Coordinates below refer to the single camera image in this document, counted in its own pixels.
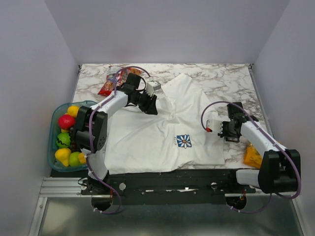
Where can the orange toy fruit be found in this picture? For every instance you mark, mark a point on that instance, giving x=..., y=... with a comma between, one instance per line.
x=82, y=158

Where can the red snack bag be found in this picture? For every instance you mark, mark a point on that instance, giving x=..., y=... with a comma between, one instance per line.
x=108, y=87

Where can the black square frame box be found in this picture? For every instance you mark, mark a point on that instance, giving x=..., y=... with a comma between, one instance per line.
x=234, y=140

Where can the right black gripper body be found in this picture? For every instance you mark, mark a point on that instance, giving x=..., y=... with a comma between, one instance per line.
x=228, y=132

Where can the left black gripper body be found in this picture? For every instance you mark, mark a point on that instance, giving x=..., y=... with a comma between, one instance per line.
x=142, y=100

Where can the purple toy grapes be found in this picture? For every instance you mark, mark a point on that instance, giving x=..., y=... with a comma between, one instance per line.
x=73, y=145

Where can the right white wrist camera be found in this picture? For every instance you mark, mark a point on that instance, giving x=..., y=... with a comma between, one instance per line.
x=214, y=126

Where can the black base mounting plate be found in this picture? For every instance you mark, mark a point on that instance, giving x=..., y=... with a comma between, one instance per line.
x=133, y=199

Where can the green toy watermelon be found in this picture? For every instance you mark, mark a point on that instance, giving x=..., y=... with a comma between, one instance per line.
x=63, y=140

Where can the small blue white packet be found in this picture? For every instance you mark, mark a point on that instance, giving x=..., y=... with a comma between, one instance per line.
x=112, y=70

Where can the yellow toy pear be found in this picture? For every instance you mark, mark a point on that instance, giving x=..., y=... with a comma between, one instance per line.
x=63, y=155

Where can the red toy apple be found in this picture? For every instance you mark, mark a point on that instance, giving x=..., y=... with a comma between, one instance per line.
x=66, y=121

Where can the green toy lime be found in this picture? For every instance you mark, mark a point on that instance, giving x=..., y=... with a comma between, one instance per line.
x=74, y=159

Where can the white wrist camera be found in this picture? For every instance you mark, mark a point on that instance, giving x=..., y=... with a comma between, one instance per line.
x=214, y=126
x=152, y=86

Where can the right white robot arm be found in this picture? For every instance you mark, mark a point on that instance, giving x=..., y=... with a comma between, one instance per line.
x=279, y=171

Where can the white garment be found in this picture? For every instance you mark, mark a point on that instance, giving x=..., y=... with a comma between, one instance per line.
x=174, y=138

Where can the aluminium rail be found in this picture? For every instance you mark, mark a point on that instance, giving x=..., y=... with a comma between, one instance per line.
x=61, y=188

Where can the teal plastic fruit bowl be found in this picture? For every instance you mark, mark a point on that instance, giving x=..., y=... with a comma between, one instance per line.
x=55, y=130

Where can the yellow candy bag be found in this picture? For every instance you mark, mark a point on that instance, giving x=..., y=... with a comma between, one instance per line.
x=251, y=157

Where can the yellow toy lemon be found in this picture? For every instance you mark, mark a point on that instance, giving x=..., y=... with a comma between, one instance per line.
x=73, y=111

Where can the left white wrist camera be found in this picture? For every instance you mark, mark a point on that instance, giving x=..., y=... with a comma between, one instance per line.
x=152, y=86

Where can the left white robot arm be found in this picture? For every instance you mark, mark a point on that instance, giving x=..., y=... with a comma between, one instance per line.
x=91, y=125

